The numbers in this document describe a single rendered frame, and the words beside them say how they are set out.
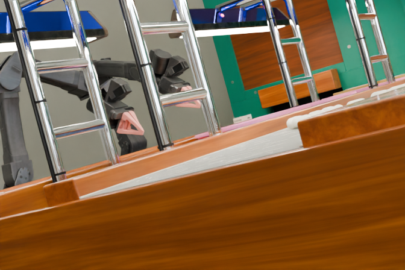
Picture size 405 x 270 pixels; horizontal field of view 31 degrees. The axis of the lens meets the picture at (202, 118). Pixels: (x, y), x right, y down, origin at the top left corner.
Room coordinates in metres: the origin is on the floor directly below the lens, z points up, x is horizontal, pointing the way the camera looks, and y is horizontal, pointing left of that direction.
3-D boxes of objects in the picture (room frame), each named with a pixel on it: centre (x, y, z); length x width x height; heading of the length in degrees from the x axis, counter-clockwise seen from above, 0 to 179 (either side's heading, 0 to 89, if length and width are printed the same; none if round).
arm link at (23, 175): (2.03, 0.54, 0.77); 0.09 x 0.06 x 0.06; 38
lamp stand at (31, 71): (1.39, 0.29, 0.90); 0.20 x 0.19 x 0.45; 147
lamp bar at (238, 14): (2.25, -0.17, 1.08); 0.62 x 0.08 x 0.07; 147
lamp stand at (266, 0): (2.20, -0.24, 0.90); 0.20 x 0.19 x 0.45; 147
